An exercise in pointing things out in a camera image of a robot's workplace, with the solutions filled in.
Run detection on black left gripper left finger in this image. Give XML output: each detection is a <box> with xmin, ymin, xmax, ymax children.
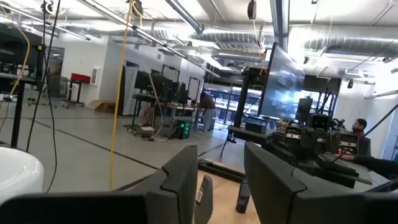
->
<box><xmin>0</xmin><ymin>145</ymin><xmax>199</xmax><ymax>224</ymax></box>

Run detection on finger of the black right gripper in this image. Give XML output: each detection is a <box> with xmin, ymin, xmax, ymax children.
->
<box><xmin>317</xmin><ymin>152</ymin><xmax>360</xmax><ymax>177</ymax></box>
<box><xmin>298</xmin><ymin>164</ymin><xmax>373</xmax><ymax>189</ymax></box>

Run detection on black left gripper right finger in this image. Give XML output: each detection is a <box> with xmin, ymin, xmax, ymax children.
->
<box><xmin>244</xmin><ymin>141</ymin><xmax>398</xmax><ymax>224</ymax></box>

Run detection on dark blue toiletry tube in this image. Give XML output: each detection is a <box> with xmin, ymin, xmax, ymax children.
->
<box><xmin>235</xmin><ymin>177</ymin><xmax>251</xmax><ymax>214</ymax></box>

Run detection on person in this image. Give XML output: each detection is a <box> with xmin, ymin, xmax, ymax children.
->
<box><xmin>198</xmin><ymin>91</ymin><xmax>217</xmax><ymax>133</ymax></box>
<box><xmin>351</xmin><ymin>118</ymin><xmax>373</xmax><ymax>157</ymax></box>

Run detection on large black display screen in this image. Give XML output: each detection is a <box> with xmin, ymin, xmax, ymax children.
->
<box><xmin>259</xmin><ymin>42</ymin><xmax>306</xmax><ymax>121</ymax></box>

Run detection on small grey toiletry bottle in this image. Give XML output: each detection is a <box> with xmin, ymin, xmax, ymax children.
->
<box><xmin>193</xmin><ymin>174</ymin><xmax>214</xmax><ymax>224</ymax></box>

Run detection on black display stand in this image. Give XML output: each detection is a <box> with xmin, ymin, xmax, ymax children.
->
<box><xmin>233</xmin><ymin>70</ymin><xmax>251</xmax><ymax>128</ymax></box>

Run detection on white wipes canister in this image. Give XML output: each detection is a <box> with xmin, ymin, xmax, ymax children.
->
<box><xmin>0</xmin><ymin>146</ymin><xmax>44</xmax><ymax>205</ymax></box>

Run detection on brown cardboard box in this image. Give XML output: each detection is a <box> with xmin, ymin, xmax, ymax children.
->
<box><xmin>89</xmin><ymin>99</ymin><xmax>116</xmax><ymax>113</ymax></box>

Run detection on computer tower green lights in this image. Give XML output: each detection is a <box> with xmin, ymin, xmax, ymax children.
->
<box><xmin>173</xmin><ymin>119</ymin><xmax>192</xmax><ymax>140</ymax></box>

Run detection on red topped cart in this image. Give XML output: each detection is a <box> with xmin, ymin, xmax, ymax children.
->
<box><xmin>67</xmin><ymin>73</ymin><xmax>91</xmax><ymax>108</ymax></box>

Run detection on black equipment rack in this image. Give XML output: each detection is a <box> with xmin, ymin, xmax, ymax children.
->
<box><xmin>0</xmin><ymin>23</ymin><xmax>44</xmax><ymax>149</ymax></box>

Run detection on black aluminium table frame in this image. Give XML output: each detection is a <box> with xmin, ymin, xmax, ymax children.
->
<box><xmin>197</xmin><ymin>158</ymin><xmax>247</xmax><ymax>184</ymax></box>

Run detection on black hanging cable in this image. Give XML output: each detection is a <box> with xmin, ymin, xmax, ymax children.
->
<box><xmin>42</xmin><ymin>0</ymin><xmax>58</xmax><ymax>194</ymax></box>
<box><xmin>25</xmin><ymin>0</ymin><xmax>62</xmax><ymax>153</ymax></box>

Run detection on yellow hanging cable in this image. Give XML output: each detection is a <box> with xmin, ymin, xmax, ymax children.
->
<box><xmin>108</xmin><ymin>0</ymin><xmax>135</xmax><ymax>190</ymax></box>

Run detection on silver ventilation duct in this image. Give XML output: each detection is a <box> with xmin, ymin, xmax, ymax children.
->
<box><xmin>289</xmin><ymin>24</ymin><xmax>398</xmax><ymax>58</ymax></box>

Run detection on black ceiling cable reel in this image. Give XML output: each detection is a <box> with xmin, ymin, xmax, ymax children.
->
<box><xmin>247</xmin><ymin>0</ymin><xmax>257</xmax><ymax>20</ymax></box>

